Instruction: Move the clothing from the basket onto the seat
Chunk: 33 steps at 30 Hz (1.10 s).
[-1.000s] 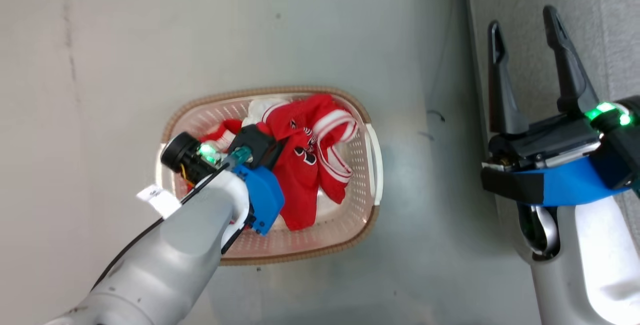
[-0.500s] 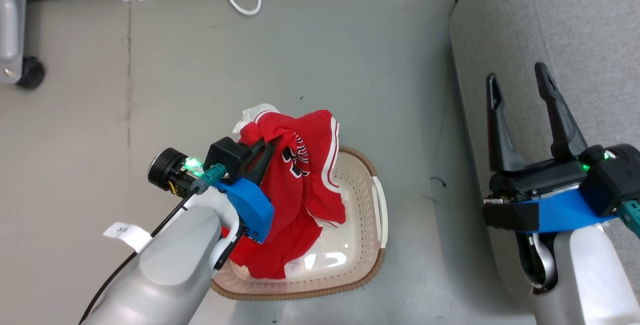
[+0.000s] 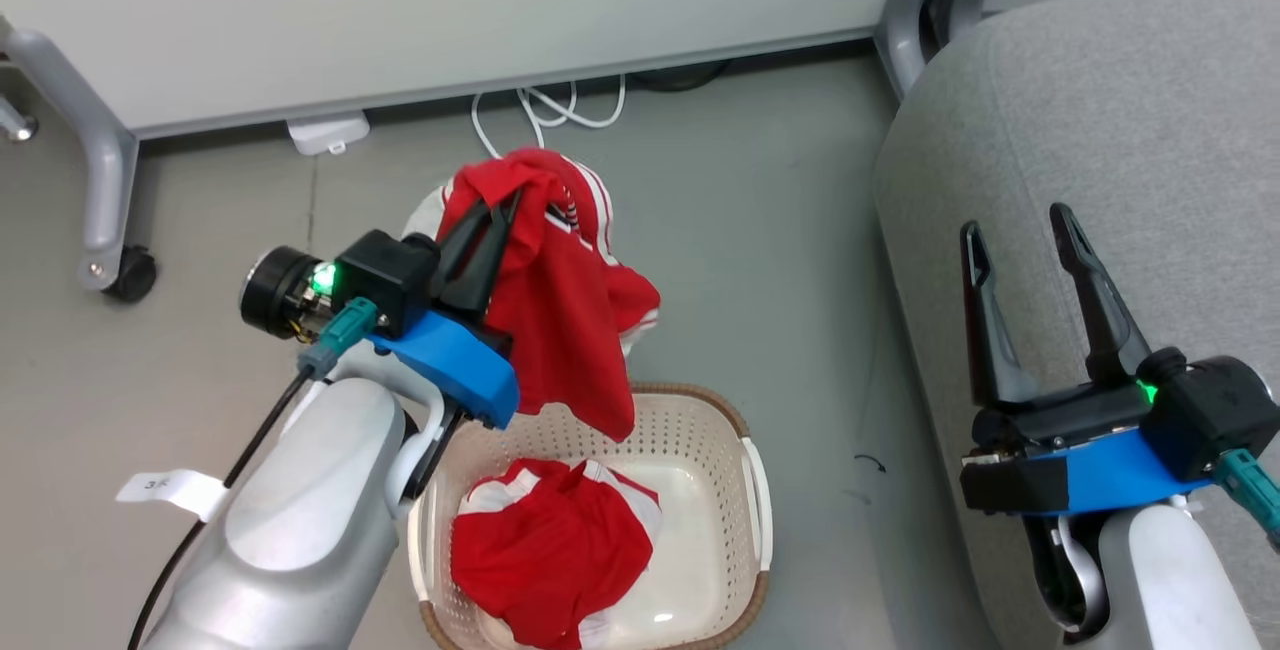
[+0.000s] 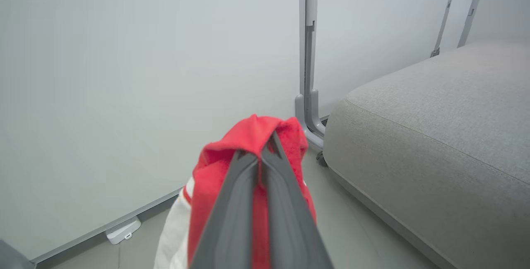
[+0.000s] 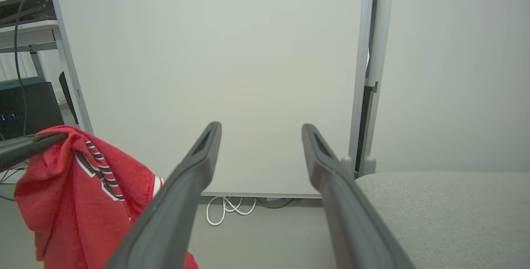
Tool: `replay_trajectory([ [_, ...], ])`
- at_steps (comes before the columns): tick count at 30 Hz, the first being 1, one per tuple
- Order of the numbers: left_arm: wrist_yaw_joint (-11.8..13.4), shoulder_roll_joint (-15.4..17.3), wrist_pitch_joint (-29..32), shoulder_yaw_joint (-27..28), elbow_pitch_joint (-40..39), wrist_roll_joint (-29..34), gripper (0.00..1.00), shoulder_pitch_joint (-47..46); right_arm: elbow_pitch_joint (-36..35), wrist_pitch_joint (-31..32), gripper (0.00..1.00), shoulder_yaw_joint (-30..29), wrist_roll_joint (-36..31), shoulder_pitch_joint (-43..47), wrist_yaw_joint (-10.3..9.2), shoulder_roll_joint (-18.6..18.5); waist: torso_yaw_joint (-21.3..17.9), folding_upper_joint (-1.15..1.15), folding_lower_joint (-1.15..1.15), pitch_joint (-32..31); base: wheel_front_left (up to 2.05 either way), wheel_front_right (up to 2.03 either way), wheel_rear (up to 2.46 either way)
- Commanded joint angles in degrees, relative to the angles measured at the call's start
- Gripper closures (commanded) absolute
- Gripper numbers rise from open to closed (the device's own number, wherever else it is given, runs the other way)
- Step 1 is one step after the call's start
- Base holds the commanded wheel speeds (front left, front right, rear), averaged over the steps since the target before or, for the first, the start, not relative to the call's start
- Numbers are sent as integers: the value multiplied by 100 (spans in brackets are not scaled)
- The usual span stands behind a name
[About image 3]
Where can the grey partition foot with caster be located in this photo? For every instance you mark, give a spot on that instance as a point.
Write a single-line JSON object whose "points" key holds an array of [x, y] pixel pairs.
{"points": [[100, 170]]}

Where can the grey fabric sofa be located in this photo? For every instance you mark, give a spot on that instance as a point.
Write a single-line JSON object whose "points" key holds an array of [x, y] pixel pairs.
{"points": [[1100, 130]]}

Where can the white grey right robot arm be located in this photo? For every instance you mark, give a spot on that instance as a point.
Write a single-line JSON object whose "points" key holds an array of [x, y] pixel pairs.
{"points": [[1170, 580]]}

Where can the black caster wheel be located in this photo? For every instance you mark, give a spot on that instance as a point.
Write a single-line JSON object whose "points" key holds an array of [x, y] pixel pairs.
{"points": [[133, 275]]}

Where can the red and white garment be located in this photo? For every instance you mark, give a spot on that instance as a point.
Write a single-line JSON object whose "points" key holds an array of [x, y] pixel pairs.
{"points": [[550, 550]]}

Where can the grey metal table leg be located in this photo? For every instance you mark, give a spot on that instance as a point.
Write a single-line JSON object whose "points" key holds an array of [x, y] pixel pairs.
{"points": [[15, 122]]}

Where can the cream perforated laundry basket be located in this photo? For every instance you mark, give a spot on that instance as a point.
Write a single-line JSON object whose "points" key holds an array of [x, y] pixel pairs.
{"points": [[710, 530]]}

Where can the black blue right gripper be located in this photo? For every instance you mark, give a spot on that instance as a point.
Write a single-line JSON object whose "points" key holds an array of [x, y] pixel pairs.
{"points": [[1100, 450]]}

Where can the red jersey with white stripes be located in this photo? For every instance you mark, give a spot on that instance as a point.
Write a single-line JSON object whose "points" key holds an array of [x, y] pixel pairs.
{"points": [[560, 310]]}

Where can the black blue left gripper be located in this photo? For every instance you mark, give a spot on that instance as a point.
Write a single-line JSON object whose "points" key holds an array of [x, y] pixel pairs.
{"points": [[400, 280]]}

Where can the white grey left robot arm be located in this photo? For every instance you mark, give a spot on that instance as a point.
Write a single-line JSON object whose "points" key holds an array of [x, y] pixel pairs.
{"points": [[300, 520]]}

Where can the small white plastic box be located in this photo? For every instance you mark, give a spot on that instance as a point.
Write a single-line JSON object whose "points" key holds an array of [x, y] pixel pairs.
{"points": [[325, 133]]}

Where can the wide white partition panel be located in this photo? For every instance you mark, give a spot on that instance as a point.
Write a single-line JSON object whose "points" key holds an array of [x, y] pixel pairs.
{"points": [[400, 10]]}

